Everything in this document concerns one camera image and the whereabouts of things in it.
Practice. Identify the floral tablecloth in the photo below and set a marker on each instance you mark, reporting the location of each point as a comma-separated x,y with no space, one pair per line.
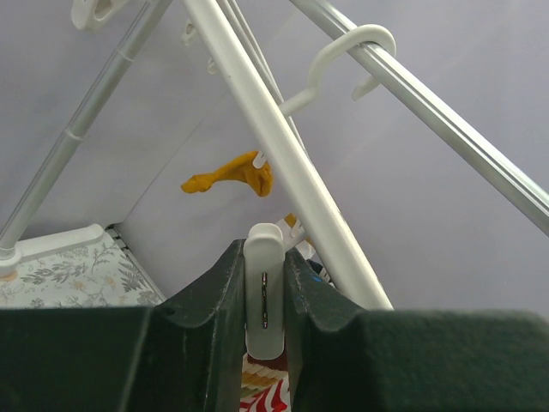
100,274

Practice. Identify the white clip hanger rack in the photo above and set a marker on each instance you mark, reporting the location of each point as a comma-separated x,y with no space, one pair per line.
323,221

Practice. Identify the yellow sock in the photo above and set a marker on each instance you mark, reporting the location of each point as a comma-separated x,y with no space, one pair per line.
250,168

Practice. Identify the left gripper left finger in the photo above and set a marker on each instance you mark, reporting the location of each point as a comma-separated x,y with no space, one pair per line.
185,354

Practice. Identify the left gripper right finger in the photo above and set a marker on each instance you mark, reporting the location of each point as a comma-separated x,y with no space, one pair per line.
342,357

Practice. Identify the metal drying stand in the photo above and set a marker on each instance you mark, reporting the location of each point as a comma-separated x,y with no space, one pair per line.
383,70

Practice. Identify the white pressed clothes clip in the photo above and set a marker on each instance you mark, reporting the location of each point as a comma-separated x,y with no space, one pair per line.
264,257

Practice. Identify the beige brown striped sock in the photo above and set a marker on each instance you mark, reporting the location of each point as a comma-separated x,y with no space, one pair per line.
260,374

